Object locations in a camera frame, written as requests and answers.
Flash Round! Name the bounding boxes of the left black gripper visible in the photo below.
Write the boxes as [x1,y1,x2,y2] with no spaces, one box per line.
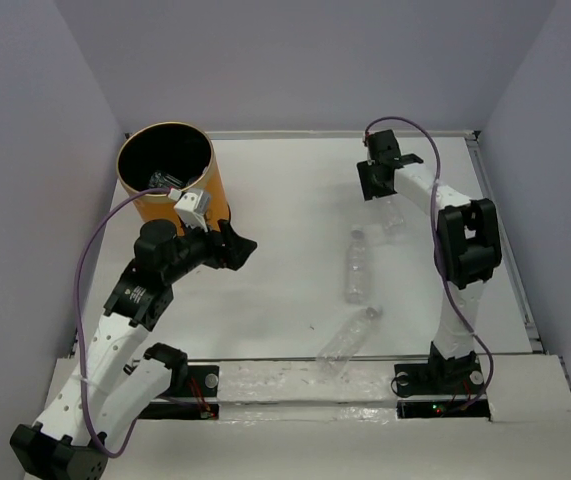
[163,215,257,284]

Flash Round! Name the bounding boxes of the clear bottle green white label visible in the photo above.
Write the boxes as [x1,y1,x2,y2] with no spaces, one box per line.
[148,170,184,190]

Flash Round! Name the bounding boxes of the clear bottle front grey cap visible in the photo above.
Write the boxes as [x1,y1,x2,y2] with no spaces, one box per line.
[315,306,383,377]

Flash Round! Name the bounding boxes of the clear bottle white cap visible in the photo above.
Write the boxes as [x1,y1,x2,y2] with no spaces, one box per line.
[185,172,209,188]

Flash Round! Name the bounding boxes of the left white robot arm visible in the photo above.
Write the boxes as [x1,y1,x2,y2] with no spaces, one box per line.
[10,220,257,479]

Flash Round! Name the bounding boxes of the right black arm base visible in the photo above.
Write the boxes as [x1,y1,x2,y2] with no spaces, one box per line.
[390,363,491,420]

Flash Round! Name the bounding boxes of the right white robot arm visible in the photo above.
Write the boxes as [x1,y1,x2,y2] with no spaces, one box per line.
[357,130,502,398]

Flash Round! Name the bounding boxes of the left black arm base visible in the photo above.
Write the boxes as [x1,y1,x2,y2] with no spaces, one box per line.
[139,365,220,421]

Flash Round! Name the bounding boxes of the orange cylindrical bin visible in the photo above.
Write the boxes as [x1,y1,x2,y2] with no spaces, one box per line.
[116,122,231,230]

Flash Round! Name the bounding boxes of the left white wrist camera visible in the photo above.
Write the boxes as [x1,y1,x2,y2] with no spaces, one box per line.
[168,188,211,231]

